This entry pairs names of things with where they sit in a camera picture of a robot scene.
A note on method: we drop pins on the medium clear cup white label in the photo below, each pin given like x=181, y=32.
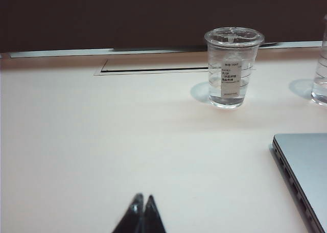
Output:
x=230, y=82

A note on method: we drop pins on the silver partition base rail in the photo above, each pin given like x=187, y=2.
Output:
x=64, y=52

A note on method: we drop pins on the large clear Starbucks cup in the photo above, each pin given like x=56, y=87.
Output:
x=321, y=77

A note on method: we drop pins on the silver Dell laptop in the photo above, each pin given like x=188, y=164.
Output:
x=306, y=161

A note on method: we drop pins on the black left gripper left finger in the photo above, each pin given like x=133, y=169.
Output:
x=132, y=217

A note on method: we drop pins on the wide brown desk partition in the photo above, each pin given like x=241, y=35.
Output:
x=127, y=18

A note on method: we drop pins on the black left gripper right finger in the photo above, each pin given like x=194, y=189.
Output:
x=153, y=217

